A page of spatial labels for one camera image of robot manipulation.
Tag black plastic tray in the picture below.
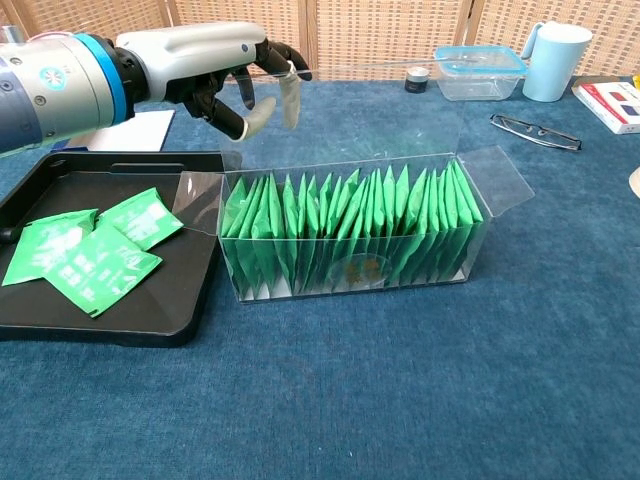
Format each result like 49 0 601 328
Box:
0 151 245 350

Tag light blue plastic pitcher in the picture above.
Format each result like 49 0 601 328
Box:
522 20 594 104

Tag clear plastic food container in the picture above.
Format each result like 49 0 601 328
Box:
436 69 521 102

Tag woven rattan screen panel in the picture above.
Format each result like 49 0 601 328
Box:
9 0 194 41
305 0 474 82
0 0 31 31
167 0 319 84
462 0 640 79

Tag clear lid with blue rim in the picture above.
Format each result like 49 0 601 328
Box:
433 44 529 80

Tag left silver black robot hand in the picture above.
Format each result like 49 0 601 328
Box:
115 21 313 143

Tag small black jar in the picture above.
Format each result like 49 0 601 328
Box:
404 66 430 94

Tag clear plastic packet box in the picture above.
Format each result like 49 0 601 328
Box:
172 54 536 305

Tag blue velvet tablecloth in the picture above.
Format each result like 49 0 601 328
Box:
0 74 640 480

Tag black frame eyeglasses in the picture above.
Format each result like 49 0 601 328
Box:
488 113 584 153

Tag white red flat box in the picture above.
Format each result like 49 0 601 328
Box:
571 81 640 135

